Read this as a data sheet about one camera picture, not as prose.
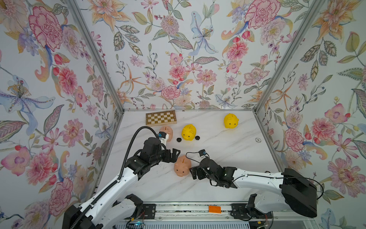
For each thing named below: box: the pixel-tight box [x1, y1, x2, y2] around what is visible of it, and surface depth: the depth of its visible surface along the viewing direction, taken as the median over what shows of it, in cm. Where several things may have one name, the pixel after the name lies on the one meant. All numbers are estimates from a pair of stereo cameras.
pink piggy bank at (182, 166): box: [173, 155, 192, 177], surface depth 82 cm
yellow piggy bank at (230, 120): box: [223, 113, 240, 129], surface depth 106 cm
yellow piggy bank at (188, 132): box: [181, 124, 197, 141], surface depth 100 cm
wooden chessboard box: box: [145, 110, 178, 127], surface depth 113 cm
